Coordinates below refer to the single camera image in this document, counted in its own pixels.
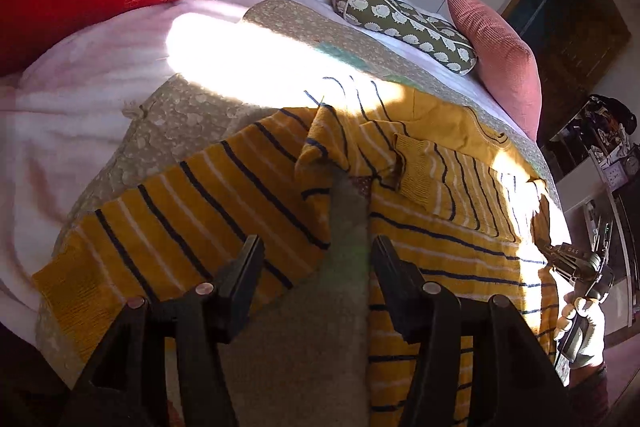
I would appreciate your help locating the beige patterned quilt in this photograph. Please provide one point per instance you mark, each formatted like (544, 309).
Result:
(200, 117)

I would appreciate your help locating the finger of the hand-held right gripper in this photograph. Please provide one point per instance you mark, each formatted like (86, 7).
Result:
(557, 257)

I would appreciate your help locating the green hedgehog print bolster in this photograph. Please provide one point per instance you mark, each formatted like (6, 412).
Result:
(400, 19)

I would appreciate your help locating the white fleece blanket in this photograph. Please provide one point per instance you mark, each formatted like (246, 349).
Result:
(75, 132)

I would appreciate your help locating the yellow striped knit sweater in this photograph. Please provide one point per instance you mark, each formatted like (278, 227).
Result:
(200, 207)

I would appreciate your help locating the dark wooden door frame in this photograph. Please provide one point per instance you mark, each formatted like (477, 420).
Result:
(575, 22)

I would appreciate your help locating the white cabinet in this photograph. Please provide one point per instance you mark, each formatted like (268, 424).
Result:
(580, 192)

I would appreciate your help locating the white bed sheet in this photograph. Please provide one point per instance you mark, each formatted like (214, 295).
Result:
(442, 63)

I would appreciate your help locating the person's right hand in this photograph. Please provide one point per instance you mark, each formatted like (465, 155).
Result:
(590, 332)

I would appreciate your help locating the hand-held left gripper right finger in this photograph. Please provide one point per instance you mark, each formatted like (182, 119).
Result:
(383, 268)

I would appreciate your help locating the person's right forearm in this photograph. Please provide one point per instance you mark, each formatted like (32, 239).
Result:
(592, 399)

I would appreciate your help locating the cluttered shelf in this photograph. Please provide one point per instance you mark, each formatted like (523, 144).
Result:
(607, 132)

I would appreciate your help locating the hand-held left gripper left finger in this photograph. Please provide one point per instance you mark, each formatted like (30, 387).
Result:
(252, 268)

